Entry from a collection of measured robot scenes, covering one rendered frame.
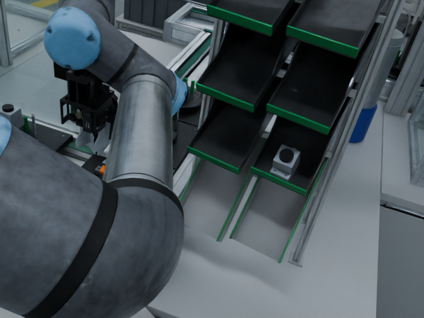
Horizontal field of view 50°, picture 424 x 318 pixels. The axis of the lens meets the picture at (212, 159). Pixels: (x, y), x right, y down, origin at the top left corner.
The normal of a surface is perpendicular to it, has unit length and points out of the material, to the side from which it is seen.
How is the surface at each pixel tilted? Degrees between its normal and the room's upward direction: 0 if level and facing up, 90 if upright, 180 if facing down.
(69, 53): 90
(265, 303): 0
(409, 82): 90
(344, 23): 25
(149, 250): 55
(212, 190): 45
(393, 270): 90
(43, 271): 68
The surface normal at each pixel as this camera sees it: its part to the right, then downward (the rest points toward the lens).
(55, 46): 0.03, 0.62
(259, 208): -0.23, -0.21
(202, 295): 0.15, -0.78
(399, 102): -0.31, 0.54
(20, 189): 0.65, -0.33
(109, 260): 0.58, -0.11
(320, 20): -0.07, -0.51
